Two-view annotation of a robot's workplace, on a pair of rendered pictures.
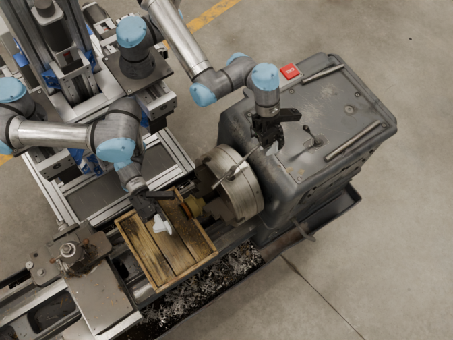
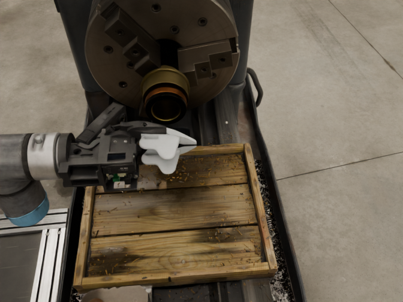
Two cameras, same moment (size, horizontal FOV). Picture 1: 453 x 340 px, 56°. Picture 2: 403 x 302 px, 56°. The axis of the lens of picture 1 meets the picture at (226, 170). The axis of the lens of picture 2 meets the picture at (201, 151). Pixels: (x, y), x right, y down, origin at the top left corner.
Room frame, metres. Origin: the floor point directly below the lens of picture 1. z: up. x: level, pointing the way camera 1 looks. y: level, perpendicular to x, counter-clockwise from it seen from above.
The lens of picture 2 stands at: (0.14, 0.48, 1.55)
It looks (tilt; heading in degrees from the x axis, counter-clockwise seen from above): 50 degrees down; 308
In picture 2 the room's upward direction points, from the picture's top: straight up
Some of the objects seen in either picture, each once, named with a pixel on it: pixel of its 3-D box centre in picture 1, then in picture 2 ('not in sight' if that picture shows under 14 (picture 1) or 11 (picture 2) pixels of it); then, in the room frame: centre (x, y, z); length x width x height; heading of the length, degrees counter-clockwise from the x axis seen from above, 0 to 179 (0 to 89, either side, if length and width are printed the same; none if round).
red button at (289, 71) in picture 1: (289, 71); not in sight; (1.10, -0.19, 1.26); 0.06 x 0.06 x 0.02; 43
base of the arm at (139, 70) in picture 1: (136, 57); not in sight; (1.08, 0.45, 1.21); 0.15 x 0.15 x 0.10
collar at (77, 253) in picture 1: (69, 251); not in sight; (0.27, 0.50, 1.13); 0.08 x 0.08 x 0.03
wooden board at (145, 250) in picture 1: (166, 237); (174, 208); (0.43, 0.20, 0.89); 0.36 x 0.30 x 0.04; 43
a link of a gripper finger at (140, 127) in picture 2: (159, 212); (139, 135); (0.47, 0.23, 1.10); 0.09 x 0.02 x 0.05; 43
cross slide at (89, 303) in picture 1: (88, 275); not in sight; (0.22, 0.46, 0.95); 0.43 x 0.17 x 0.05; 43
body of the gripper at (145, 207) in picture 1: (145, 204); (102, 157); (0.50, 0.29, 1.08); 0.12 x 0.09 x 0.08; 43
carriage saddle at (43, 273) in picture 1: (82, 287); not in sight; (0.18, 0.48, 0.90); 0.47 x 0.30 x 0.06; 43
